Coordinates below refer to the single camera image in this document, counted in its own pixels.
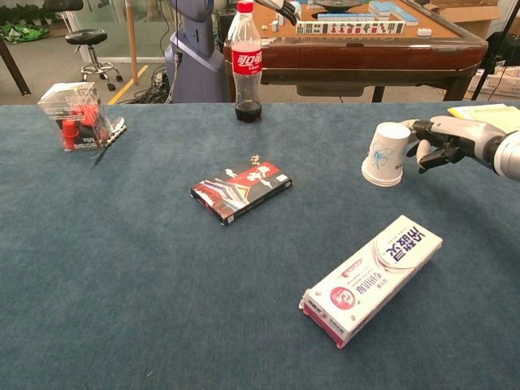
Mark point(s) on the wooden pole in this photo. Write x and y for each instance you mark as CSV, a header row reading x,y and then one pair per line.
x,y
131,40

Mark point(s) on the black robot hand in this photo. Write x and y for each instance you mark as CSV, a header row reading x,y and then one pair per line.
x,y
286,10

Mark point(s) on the black round stool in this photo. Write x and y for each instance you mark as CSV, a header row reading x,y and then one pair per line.
x,y
87,37

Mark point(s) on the row of mahjong tiles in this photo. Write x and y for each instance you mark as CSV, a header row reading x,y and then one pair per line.
x,y
349,27

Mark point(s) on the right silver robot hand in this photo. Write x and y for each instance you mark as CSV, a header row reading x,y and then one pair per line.
x,y
459,138

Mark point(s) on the black tripod stand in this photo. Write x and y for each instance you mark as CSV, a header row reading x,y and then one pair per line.
x,y
499,48

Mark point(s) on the cola bottle with red cap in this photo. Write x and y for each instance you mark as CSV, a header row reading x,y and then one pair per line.
x,y
245,61

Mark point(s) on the single white mahjong tile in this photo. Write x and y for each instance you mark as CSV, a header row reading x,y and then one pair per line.
x,y
423,32

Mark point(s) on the blue felt table cloth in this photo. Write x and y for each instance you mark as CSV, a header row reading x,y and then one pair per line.
x,y
162,264

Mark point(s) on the clear box with red parts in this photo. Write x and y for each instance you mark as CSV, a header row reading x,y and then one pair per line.
x,y
75,118

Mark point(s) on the white paper cup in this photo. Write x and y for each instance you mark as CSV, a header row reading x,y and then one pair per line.
x,y
384,156

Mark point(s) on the white toothpaste box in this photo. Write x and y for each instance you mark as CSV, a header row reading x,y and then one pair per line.
x,y
373,280

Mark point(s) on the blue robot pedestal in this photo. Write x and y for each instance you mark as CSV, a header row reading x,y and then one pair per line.
x,y
195,69

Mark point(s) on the brown mahjong table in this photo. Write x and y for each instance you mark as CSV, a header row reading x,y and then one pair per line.
x,y
365,61

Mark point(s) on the stacked blue mahjong tiles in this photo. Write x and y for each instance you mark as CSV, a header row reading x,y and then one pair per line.
x,y
390,10

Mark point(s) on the white plastic crate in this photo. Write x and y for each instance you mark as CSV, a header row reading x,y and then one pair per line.
x,y
501,83

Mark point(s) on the yellow notepad with cream lid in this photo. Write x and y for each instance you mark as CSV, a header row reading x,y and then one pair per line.
x,y
487,113

